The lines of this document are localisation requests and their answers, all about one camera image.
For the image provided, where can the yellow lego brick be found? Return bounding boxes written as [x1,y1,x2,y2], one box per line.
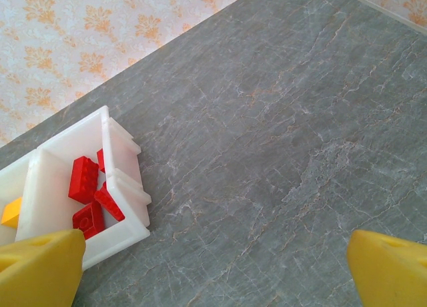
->
[0,196,23,228]

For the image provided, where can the red small lego brick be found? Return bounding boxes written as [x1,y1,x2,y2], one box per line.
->
[71,200,106,240]

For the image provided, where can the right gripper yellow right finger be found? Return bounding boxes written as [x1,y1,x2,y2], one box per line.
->
[346,229,427,307]

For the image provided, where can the white plastic storage bin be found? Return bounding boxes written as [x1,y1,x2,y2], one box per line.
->
[15,105,153,271]
[0,146,43,246]

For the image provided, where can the red two-by-four lego brick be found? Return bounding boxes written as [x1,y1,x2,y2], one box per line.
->
[93,181,127,222]

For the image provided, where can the aluminium side rail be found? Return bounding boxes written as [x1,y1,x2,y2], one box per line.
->
[332,0,427,33]

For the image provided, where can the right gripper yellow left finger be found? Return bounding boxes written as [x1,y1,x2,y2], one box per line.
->
[0,229,87,307]

